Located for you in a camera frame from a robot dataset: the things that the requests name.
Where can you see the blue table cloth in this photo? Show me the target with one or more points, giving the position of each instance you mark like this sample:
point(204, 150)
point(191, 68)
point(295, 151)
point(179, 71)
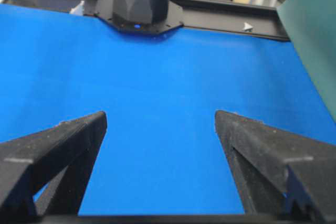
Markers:
point(161, 154)

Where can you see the black aluminium table frame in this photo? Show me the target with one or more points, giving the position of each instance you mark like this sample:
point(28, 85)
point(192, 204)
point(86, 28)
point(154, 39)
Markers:
point(200, 14)

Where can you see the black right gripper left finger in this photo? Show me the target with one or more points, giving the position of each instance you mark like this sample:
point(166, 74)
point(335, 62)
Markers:
point(47, 172)

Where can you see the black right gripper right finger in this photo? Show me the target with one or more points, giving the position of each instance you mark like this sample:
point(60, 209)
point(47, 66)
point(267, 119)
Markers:
point(276, 171)

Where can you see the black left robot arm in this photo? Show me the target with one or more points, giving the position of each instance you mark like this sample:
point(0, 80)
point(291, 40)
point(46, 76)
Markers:
point(145, 17)

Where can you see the green backdrop sheet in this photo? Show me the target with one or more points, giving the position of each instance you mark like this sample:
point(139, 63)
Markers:
point(310, 25)

